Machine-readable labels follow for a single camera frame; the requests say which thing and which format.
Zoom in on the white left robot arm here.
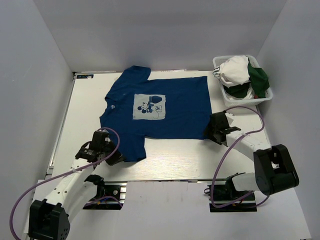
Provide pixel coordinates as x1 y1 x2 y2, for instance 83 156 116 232
27 127 125 240

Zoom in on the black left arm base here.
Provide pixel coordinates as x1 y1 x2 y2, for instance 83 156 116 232
83 182 127 211

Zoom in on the white printed t shirt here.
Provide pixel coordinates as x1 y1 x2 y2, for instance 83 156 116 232
212 55 250 88

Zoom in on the dark green t shirt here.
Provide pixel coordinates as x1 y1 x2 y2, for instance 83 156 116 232
223 62 270 99

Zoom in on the white plastic laundry basket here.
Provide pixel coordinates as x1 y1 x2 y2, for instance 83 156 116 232
212 55 273 107

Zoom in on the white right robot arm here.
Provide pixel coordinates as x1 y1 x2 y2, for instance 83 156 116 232
204 111 300 200

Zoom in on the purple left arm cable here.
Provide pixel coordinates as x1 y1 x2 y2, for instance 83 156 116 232
9 126 124 240

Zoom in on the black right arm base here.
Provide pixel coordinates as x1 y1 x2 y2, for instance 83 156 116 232
203 173 257 213

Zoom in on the blue t shirt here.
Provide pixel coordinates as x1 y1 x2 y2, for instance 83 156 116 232
100 65 212 162

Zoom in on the blue table label sticker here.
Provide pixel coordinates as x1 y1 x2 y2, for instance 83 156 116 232
76 74 94 79

